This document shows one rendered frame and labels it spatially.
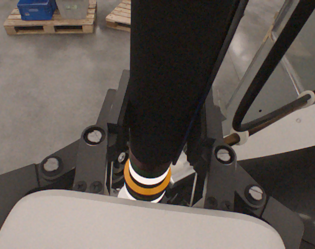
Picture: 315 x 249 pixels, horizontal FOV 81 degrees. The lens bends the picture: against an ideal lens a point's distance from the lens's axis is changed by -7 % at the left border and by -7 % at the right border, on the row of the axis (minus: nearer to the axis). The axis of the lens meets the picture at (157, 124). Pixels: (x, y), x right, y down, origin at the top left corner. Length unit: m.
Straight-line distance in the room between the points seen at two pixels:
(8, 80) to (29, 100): 0.44
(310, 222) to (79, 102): 2.08
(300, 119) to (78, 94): 2.00
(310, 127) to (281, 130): 0.06
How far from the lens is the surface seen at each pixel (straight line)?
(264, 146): 0.55
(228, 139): 0.26
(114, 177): 0.39
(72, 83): 2.37
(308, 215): 0.23
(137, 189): 0.18
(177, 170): 0.22
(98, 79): 2.36
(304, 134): 0.54
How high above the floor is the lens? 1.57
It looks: 54 degrees down
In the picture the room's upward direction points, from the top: 11 degrees clockwise
